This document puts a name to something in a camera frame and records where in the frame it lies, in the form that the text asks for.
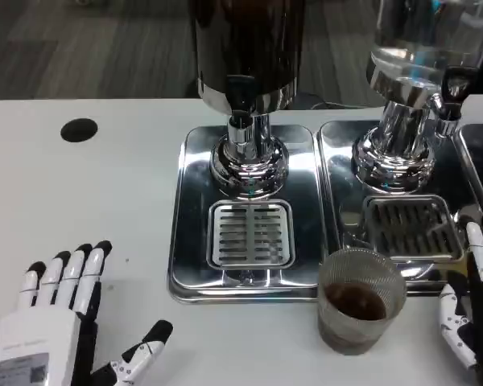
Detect clear drink dispenser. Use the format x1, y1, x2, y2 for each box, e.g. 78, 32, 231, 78
352, 0, 483, 196

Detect steel dispenser tray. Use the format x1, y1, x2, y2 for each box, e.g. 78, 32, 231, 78
452, 122, 483, 226
167, 125, 334, 303
316, 119, 483, 298

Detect dark drink dispenser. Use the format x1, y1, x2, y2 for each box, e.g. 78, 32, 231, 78
187, 0, 307, 201

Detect clear ribbed glass cup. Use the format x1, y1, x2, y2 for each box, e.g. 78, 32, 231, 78
316, 248, 407, 356

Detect chrome tap with black lever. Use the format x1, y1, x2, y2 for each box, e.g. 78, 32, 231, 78
224, 75, 255, 145
429, 66, 479, 137

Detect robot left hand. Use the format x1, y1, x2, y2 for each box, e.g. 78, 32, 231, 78
0, 240, 174, 386

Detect thin white cable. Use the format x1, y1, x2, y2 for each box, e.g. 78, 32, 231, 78
310, 100, 349, 110

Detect black counter cable hole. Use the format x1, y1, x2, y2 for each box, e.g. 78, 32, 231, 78
60, 117, 99, 143

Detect steel drip grid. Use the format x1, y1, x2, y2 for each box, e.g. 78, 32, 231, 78
206, 199, 295, 269
361, 195, 466, 262

